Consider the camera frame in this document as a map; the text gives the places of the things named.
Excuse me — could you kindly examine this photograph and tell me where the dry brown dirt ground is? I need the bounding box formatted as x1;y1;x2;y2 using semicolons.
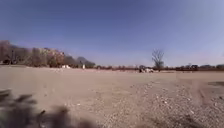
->
0;64;224;128

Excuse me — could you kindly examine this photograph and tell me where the pale vehicle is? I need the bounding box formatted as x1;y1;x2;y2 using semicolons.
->
138;67;155;74

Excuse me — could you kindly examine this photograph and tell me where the bare leafless tree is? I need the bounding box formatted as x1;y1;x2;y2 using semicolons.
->
151;48;166;72

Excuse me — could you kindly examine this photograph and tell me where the row of trees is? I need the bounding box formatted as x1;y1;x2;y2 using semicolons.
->
0;40;97;69

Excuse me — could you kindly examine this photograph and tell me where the distant low tree line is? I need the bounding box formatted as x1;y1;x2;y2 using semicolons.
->
94;62;224;72

